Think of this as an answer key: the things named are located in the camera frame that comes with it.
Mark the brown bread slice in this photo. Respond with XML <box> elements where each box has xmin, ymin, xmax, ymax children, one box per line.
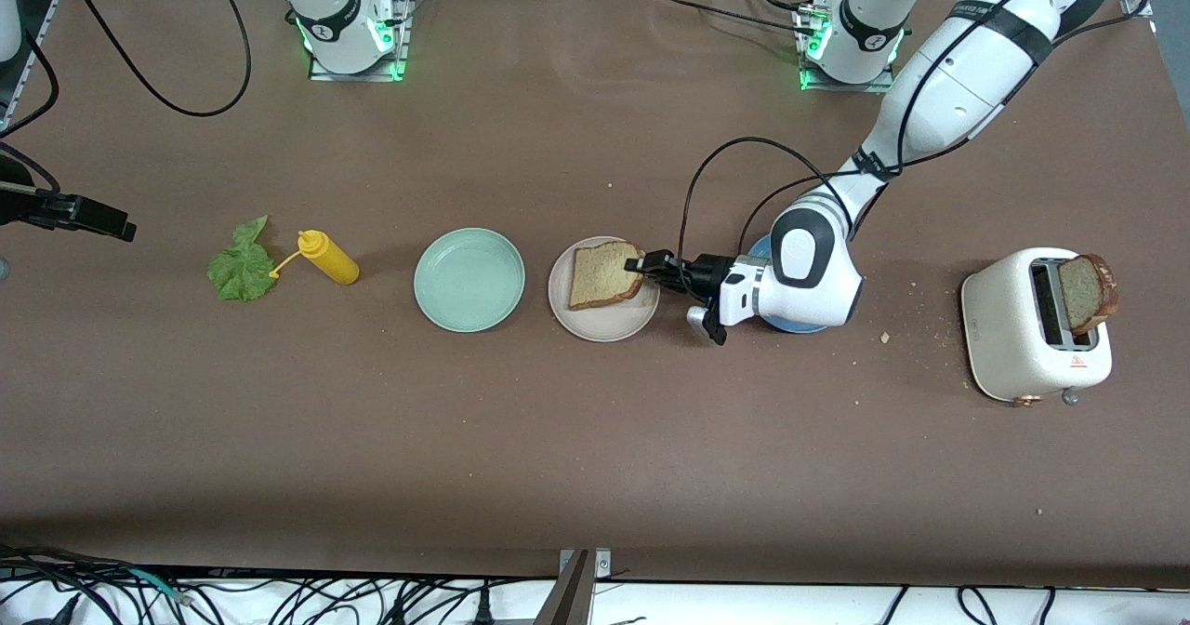
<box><xmin>1058</xmin><ymin>254</ymin><xmax>1119</xmax><ymax>335</ymax></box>
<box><xmin>568</xmin><ymin>241</ymin><xmax>647</xmax><ymax>313</ymax></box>

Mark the green lettuce leaf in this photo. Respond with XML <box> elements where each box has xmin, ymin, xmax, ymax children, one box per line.
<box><xmin>206</xmin><ymin>215</ymin><xmax>280</xmax><ymax>303</ymax></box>

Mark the yellow mustard squeeze bottle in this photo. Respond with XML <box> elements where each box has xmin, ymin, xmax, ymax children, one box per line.
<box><xmin>269</xmin><ymin>230</ymin><xmax>361</xmax><ymax>286</ymax></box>

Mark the blue round plate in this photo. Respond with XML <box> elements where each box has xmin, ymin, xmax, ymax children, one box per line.
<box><xmin>744</xmin><ymin>233</ymin><xmax>830</xmax><ymax>336</ymax></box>

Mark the beige round plate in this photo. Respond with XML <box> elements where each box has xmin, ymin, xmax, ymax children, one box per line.
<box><xmin>548</xmin><ymin>236</ymin><xmax>662</xmax><ymax>343</ymax></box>

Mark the mint green round plate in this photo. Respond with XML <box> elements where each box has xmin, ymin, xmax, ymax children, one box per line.
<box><xmin>414</xmin><ymin>227</ymin><xmax>527</xmax><ymax>334</ymax></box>

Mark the white two-slot toaster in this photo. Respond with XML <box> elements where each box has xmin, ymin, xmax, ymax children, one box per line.
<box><xmin>960</xmin><ymin>247</ymin><xmax>1114</xmax><ymax>408</ymax></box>

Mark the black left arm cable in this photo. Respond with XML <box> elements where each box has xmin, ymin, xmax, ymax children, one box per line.
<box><xmin>679</xmin><ymin>0</ymin><xmax>1131</xmax><ymax>277</ymax></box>

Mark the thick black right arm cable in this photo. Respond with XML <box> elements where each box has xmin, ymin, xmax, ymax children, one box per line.
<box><xmin>58</xmin><ymin>0</ymin><xmax>254</xmax><ymax>116</ymax></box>

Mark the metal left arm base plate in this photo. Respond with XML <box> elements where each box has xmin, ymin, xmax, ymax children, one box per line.
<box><xmin>798</xmin><ymin>2</ymin><xmax>899</xmax><ymax>95</ymax></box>

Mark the metal table edge bracket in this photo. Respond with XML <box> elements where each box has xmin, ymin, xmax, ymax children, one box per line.
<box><xmin>535</xmin><ymin>548</ymin><xmax>613</xmax><ymax>625</ymax></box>

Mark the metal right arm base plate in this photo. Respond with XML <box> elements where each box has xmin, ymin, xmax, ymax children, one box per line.
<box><xmin>308</xmin><ymin>0</ymin><xmax>416</xmax><ymax>83</ymax></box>

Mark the teal cable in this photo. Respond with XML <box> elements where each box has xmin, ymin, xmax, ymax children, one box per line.
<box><xmin>126</xmin><ymin>566</ymin><xmax>194</xmax><ymax>605</ymax></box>

